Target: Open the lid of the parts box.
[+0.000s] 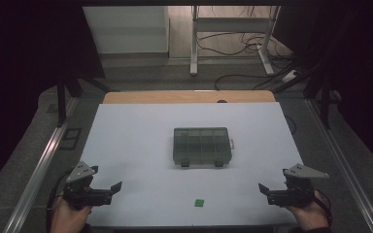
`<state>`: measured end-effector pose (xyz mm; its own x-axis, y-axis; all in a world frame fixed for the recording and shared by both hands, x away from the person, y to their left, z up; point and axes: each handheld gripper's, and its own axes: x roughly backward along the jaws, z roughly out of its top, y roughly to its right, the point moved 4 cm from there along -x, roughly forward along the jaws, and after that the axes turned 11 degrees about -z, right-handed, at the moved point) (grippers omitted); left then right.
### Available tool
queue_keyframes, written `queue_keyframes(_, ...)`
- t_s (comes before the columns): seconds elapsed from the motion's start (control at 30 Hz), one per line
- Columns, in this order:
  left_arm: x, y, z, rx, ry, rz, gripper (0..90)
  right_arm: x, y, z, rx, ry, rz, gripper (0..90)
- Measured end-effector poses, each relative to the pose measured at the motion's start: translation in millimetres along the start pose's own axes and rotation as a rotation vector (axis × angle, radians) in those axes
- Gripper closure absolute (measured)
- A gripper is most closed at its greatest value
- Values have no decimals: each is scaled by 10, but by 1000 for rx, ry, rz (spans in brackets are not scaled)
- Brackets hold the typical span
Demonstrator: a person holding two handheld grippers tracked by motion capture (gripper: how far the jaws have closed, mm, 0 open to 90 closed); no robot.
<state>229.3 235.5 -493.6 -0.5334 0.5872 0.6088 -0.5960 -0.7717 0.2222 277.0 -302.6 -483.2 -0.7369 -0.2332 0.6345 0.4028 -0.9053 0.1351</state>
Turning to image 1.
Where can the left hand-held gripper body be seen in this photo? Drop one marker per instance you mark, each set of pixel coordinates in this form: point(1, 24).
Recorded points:
point(84, 194)

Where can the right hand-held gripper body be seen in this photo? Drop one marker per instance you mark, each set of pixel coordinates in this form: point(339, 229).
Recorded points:
point(294, 195)

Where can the small green plastic block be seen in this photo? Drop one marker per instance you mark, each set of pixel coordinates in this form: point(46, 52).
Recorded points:
point(197, 203)
point(201, 202)

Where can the clear grey compartment storage box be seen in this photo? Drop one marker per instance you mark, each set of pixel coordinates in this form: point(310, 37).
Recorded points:
point(202, 145)

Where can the person's right hand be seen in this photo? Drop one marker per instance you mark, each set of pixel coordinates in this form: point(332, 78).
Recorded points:
point(314, 216)

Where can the person's left hand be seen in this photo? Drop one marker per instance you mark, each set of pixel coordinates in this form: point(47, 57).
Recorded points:
point(66, 220)

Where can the black metal stand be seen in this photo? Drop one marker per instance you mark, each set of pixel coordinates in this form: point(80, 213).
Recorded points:
point(325, 97)
point(61, 100)

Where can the small dark knob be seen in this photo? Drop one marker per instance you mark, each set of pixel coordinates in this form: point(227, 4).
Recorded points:
point(221, 101)

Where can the wooden table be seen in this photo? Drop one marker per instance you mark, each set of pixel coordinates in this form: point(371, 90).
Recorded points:
point(175, 96)

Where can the white power strip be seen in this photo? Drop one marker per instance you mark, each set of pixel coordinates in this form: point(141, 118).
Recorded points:
point(289, 76)

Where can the dark curtain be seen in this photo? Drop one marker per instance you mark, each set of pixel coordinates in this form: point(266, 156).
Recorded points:
point(22, 81)
point(362, 81)

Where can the white cabinet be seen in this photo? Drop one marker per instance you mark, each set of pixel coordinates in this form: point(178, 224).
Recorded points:
point(126, 29)

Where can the aluminium rail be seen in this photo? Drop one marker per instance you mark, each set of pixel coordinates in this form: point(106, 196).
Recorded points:
point(42, 161)
point(340, 155)

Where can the black floor socket frame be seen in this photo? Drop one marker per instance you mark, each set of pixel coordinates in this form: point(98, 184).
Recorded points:
point(70, 139)

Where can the white desk frame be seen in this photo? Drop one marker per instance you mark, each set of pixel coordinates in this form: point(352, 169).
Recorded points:
point(193, 42)

